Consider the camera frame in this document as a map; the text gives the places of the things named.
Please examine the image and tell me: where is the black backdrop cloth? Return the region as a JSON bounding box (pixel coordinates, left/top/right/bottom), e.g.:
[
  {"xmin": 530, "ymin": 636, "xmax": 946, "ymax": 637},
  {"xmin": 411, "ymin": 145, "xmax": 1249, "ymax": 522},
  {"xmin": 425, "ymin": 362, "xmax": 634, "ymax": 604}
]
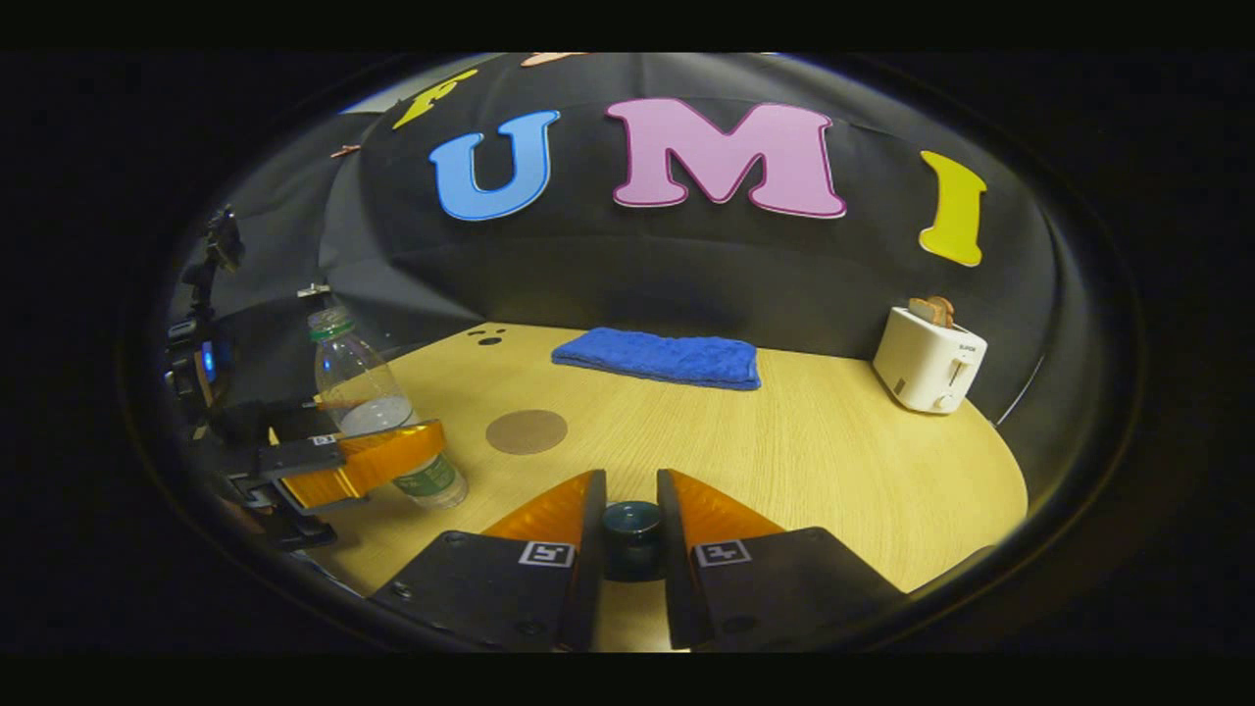
[{"xmin": 172, "ymin": 54, "xmax": 1068, "ymax": 462}]

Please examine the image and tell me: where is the white toaster cable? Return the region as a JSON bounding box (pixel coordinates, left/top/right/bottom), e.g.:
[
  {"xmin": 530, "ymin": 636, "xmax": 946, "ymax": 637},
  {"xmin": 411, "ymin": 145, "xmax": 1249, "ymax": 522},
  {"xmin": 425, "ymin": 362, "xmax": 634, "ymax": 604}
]
[{"xmin": 995, "ymin": 353, "xmax": 1046, "ymax": 426}]

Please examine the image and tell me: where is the round brown coaster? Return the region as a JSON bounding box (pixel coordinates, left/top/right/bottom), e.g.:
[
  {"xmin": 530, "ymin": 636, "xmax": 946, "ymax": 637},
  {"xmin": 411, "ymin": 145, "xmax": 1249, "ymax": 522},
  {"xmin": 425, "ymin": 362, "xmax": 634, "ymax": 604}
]
[{"xmin": 485, "ymin": 409, "xmax": 570, "ymax": 456}]

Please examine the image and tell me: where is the white toaster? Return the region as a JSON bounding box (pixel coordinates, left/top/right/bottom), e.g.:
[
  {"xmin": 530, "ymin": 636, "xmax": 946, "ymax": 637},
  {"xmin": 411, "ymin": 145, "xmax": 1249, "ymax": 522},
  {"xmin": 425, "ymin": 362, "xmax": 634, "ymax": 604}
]
[{"xmin": 872, "ymin": 306, "xmax": 989, "ymax": 415}]

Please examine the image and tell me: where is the clear plastic water bottle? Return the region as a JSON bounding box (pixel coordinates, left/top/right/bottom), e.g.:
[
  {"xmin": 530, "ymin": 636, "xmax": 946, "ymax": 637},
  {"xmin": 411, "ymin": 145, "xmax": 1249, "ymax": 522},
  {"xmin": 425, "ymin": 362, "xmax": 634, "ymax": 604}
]
[{"xmin": 307, "ymin": 307, "xmax": 470, "ymax": 509}]

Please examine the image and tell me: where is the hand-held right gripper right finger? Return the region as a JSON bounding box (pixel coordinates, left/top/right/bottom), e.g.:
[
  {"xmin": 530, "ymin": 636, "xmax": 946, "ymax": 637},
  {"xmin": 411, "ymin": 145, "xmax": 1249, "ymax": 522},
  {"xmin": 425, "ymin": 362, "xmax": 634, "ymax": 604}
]
[{"xmin": 655, "ymin": 469, "xmax": 908, "ymax": 653}]

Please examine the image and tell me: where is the folded blue towel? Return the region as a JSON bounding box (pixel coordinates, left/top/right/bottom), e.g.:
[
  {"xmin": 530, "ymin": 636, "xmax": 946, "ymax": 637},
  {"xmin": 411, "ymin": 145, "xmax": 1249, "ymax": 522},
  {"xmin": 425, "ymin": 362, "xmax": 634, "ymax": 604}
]
[{"xmin": 551, "ymin": 327, "xmax": 763, "ymax": 391}]

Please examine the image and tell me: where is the dark blue teacup lid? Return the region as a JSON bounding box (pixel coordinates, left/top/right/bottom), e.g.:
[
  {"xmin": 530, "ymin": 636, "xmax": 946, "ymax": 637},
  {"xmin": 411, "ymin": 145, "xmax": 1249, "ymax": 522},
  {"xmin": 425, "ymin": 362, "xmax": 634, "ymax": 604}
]
[{"xmin": 601, "ymin": 500, "xmax": 665, "ymax": 582}]

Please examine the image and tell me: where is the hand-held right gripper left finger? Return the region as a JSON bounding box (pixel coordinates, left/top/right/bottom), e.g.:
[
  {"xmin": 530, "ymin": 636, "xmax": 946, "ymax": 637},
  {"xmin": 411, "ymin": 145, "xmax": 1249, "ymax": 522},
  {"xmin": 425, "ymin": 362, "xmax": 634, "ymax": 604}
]
[{"xmin": 368, "ymin": 469, "xmax": 609, "ymax": 653}]

